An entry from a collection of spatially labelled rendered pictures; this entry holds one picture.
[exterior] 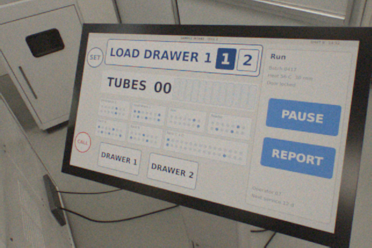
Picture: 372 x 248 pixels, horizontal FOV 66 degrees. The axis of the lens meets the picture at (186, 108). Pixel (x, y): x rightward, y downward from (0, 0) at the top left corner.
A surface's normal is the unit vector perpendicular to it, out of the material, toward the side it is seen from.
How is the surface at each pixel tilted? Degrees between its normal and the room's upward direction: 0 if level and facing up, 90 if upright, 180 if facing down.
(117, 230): 0
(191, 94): 50
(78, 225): 0
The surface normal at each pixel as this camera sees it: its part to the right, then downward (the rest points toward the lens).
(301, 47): -0.37, -0.07
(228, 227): -0.37, 0.59
